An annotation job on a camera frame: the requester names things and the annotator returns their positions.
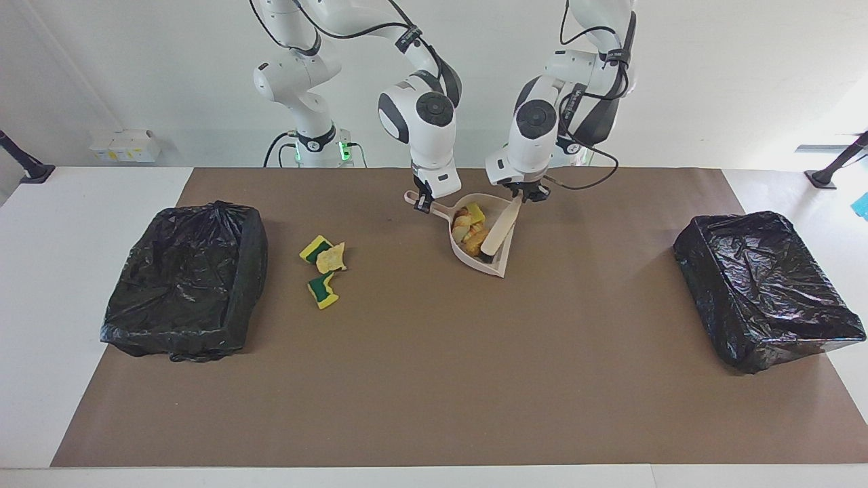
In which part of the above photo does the brown table mat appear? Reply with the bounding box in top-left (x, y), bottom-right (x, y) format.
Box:
top-left (51, 167), bottom-right (868, 468)

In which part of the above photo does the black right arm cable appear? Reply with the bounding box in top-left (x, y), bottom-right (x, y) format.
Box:
top-left (250, 0), bottom-right (463, 102)

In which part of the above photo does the black base cable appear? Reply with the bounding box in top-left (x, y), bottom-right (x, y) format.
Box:
top-left (263, 131), bottom-right (299, 168)

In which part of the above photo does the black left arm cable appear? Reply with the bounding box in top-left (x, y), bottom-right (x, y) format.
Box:
top-left (546, 0), bottom-right (621, 192)

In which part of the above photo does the beige plastic dustpan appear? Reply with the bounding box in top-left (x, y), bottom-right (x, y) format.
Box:
top-left (404, 190), bottom-right (517, 279)

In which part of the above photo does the bin with black bag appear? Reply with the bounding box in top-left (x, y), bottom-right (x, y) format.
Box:
top-left (100, 200), bottom-right (269, 363)
top-left (673, 211), bottom-right (867, 375)

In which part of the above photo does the white power strip box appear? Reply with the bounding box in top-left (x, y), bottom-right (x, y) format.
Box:
top-left (90, 129), bottom-right (162, 163)

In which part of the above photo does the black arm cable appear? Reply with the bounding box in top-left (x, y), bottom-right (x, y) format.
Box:
top-left (250, 0), bottom-right (463, 102)
top-left (546, 0), bottom-right (621, 192)

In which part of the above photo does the beige hand brush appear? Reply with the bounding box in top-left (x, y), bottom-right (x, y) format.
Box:
top-left (480, 195), bottom-right (524, 257)

